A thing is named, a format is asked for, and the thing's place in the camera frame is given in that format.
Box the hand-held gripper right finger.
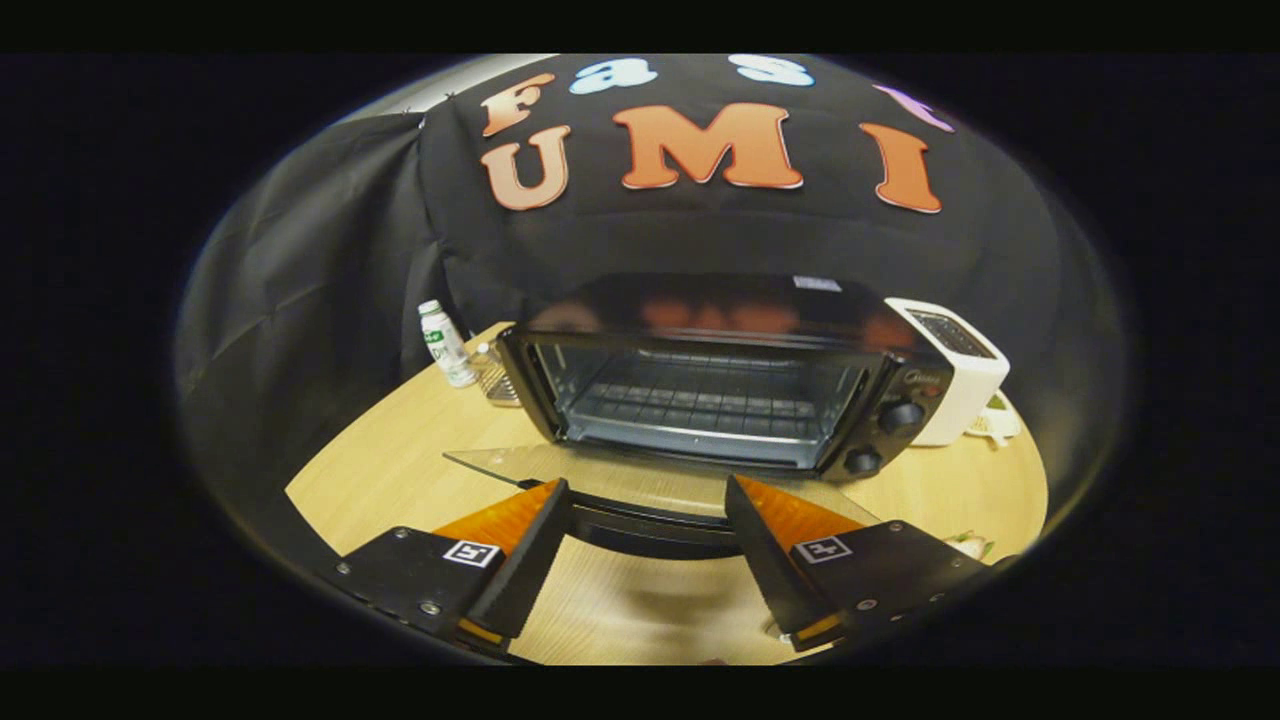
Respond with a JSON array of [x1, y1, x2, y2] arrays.
[[725, 475, 1021, 653]]

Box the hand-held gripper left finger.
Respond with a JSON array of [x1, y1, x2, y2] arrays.
[[335, 478, 573, 656]]

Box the black toaster oven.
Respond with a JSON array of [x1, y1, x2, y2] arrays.
[[443, 272, 956, 561]]

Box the white slot toaster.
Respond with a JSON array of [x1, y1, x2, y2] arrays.
[[885, 297, 1011, 447]]

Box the white green-label bottle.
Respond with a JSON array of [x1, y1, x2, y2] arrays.
[[418, 300, 479, 389]]

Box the white divided bean dish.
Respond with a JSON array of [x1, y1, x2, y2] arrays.
[[965, 395, 1023, 447]]

